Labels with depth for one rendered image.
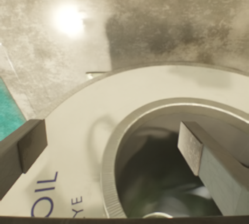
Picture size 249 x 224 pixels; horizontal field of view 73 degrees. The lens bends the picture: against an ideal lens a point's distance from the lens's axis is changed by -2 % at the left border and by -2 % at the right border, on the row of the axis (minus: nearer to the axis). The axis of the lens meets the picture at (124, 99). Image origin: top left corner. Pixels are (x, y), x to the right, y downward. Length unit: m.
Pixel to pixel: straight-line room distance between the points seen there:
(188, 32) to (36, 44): 0.94
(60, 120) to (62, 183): 0.24
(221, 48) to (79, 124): 0.97
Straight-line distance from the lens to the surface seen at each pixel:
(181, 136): 0.16
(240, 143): 0.79
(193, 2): 1.10
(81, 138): 0.59
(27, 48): 1.30
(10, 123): 1.89
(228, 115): 0.73
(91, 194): 0.49
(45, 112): 0.73
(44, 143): 0.17
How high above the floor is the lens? 1.03
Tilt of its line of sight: 50 degrees down
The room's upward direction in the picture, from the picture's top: 177 degrees counter-clockwise
